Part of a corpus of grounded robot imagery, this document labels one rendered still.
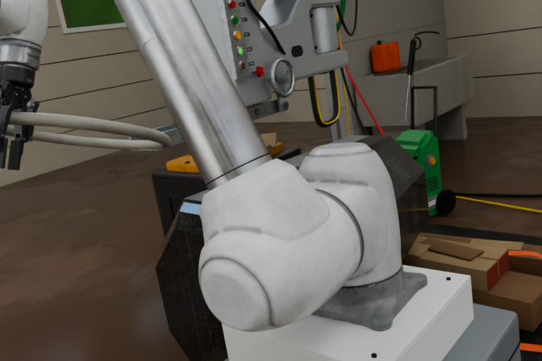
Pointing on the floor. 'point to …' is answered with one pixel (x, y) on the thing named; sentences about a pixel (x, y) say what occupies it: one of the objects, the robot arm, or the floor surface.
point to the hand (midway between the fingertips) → (7, 155)
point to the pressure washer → (428, 159)
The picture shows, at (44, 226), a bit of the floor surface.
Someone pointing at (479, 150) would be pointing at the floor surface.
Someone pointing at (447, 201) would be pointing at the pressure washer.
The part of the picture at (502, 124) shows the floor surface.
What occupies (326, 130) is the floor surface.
